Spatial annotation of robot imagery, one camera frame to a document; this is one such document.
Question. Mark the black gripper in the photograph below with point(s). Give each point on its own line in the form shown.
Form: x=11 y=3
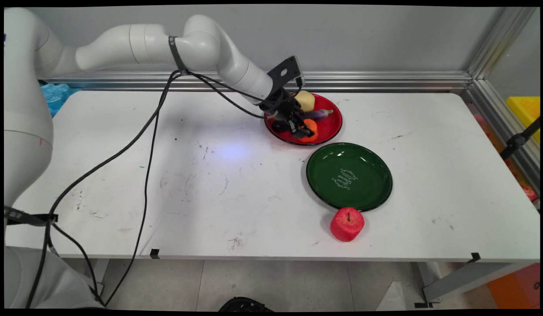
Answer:
x=281 y=105

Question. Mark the orange toy carrot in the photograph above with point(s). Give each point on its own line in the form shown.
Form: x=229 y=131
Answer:
x=312 y=129

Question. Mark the grey robot base cover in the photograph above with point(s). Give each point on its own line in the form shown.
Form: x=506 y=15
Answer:
x=48 y=278

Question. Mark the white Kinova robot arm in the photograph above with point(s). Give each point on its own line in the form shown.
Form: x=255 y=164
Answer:
x=122 y=48

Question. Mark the purple toy eggplant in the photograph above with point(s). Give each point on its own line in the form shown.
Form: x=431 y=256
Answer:
x=317 y=114

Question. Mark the pale yellow toy potato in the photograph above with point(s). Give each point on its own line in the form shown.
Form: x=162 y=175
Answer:
x=306 y=100

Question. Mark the red round plate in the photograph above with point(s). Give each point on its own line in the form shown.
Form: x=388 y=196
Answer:
x=328 y=125

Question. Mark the green round plate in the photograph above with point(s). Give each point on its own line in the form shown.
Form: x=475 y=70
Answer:
x=349 y=176

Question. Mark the red toy apple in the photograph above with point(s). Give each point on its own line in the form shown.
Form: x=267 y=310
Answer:
x=347 y=224

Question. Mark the black round floor object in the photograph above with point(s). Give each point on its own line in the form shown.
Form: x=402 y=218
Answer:
x=245 y=304

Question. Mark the black tape tab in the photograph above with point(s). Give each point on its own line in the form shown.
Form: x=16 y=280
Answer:
x=154 y=253
x=475 y=257

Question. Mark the grey table leg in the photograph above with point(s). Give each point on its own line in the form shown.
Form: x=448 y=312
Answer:
x=464 y=281

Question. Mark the yellow plastic box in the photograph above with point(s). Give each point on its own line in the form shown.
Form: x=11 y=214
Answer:
x=526 y=115

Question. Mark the blue plastic bag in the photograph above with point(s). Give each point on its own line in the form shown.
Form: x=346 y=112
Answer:
x=55 y=96

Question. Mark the orange plastic box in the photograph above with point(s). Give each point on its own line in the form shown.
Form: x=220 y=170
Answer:
x=517 y=285

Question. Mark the black wrist camera mount plate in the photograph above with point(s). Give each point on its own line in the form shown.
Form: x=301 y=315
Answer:
x=285 y=71

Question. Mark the aluminium frame rail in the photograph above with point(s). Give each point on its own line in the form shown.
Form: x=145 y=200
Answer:
x=341 y=80
x=504 y=87

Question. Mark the black clamp bracket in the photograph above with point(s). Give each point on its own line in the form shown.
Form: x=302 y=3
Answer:
x=519 y=139

